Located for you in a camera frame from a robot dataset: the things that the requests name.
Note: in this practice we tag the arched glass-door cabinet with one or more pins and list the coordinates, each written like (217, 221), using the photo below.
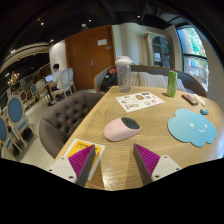
(160, 50)

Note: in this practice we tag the clear shaker bottle white lid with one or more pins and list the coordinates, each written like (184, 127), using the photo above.
(124, 75)

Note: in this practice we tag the yellow and white card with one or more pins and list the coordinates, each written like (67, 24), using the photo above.
(78, 146)

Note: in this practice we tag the open laptop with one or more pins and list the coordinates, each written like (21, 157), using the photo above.
(49, 78)

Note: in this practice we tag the white sticker sheet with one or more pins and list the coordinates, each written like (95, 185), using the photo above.
(140, 101)

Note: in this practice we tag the striped cushion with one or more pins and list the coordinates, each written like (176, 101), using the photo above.
(135, 79)
(180, 85)
(151, 80)

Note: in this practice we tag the black backpack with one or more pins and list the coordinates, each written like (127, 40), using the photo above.
(109, 80)

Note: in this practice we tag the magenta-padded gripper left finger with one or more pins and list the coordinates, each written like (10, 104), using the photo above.
(65, 168)

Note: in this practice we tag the grey tufted armchair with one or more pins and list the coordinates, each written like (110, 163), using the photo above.
(66, 116)

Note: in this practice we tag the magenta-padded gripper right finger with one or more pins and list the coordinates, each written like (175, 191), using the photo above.
(165, 166)

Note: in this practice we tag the grey curved sofa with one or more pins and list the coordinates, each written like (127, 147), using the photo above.
(190, 81)

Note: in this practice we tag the white dining chair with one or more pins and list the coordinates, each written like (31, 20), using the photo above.
(65, 81)
(71, 77)

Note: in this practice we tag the black and red flat box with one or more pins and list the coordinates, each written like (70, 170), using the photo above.
(189, 99)

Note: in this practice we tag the person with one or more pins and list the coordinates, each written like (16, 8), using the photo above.
(56, 75)

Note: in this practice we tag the recessed ceiling lights group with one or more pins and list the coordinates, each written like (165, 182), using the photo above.
(41, 23)

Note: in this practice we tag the brown wooden door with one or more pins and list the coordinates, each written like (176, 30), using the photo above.
(86, 53)

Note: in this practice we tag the chandelier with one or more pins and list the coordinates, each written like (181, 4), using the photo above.
(13, 79)

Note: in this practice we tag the green drink can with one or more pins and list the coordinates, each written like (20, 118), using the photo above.
(172, 84)

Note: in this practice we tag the blue cloud-shaped mouse pad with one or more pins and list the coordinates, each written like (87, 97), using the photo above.
(190, 128)

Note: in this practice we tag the blue-backed chairs group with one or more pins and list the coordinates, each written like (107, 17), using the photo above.
(15, 111)

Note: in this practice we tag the small teal object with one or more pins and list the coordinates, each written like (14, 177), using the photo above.
(204, 112)

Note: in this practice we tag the white tube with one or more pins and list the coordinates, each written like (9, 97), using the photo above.
(200, 99)

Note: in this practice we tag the pink computer mouse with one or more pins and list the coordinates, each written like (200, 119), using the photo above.
(118, 130)

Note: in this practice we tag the large black-framed window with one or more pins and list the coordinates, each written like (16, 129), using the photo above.
(195, 53)

